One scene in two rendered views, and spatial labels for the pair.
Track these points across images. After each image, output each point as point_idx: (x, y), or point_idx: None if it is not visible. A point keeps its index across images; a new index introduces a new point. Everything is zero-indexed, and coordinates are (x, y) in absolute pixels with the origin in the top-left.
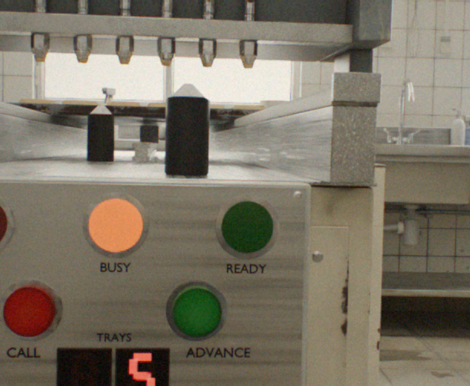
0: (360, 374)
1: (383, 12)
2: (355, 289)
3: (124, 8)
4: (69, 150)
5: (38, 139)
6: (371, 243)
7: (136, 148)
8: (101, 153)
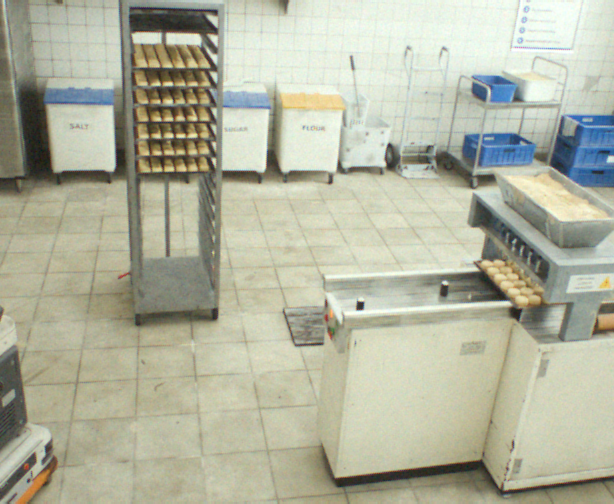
0: (348, 356)
1: (549, 292)
2: (349, 343)
3: (512, 246)
4: None
5: (457, 278)
6: (351, 338)
7: (469, 294)
8: (440, 293)
